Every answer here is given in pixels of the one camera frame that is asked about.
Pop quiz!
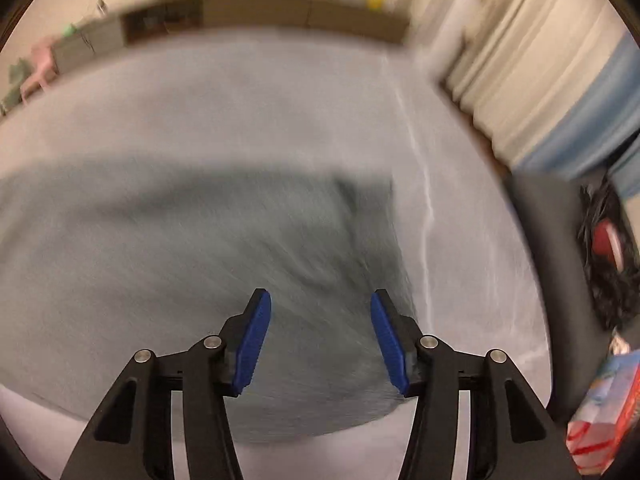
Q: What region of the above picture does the pink plastic child chair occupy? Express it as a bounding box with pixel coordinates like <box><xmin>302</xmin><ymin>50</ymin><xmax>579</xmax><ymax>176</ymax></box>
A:
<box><xmin>20</xmin><ymin>41</ymin><xmax>59</xmax><ymax>106</ymax></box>

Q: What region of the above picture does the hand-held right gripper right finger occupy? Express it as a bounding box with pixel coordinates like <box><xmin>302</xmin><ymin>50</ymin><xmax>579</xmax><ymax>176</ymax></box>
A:
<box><xmin>371</xmin><ymin>289</ymin><xmax>581</xmax><ymax>480</ymax></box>

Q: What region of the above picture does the long grey brown sideboard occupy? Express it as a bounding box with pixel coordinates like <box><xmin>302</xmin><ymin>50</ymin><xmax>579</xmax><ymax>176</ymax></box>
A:
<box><xmin>52</xmin><ymin>0</ymin><xmax>412</xmax><ymax>74</ymax></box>

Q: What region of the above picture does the grey knit hoodie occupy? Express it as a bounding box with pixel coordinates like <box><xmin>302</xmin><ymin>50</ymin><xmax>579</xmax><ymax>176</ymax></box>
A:
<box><xmin>0</xmin><ymin>156</ymin><xmax>417</xmax><ymax>445</ymax></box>

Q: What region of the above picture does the black and red bag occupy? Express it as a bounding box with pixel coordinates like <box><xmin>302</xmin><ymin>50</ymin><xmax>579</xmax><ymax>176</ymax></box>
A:
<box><xmin>577</xmin><ymin>174</ymin><xmax>640</xmax><ymax>332</ymax></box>

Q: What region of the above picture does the dark grey chair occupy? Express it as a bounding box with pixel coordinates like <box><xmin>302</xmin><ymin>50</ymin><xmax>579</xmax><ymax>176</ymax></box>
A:
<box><xmin>504</xmin><ymin>170</ymin><xmax>607</xmax><ymax>422</ymax></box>

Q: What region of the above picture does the white curtain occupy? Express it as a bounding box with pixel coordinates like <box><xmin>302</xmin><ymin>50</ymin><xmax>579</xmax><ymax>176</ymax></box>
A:
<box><xmin>439</xmin><ymin>0</ymin><xmax>627</xmax><ymax>172</ymax></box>

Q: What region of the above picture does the colourful printed bag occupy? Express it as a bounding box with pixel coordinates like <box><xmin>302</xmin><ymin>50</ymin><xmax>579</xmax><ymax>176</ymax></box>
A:
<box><xmin>565</xmin><ymin>349</ymin><xmax>640</xmax><ymax>477</ymax></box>

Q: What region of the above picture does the blue curtain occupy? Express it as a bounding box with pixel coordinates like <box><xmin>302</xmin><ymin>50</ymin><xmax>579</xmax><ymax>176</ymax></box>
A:
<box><xmin>514</xmin><ymin>34</ymin><xmax>640</xmax><ymax>197</ymax></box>

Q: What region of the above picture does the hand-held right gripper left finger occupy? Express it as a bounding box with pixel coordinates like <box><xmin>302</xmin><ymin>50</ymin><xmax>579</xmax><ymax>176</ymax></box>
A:
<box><xmin>60</xmin><ymin>288</ymin><xmax>272</xmax><ymax>480</ymax></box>

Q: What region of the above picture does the green plastic child chair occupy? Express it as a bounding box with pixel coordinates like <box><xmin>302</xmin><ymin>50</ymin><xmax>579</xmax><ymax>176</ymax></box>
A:
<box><xmin>0</xmin><ymin>57</ymin><xmax>34</xmax><ymax>117</ymax></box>

